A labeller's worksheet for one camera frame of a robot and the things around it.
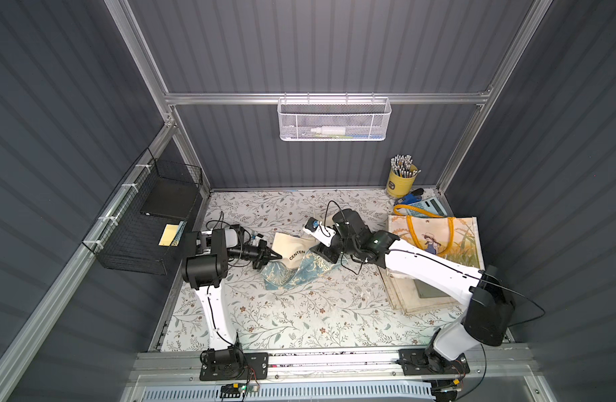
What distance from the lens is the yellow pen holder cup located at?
3.43 feet

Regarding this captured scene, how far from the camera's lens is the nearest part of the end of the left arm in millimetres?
900

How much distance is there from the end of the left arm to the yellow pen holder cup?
0.62m
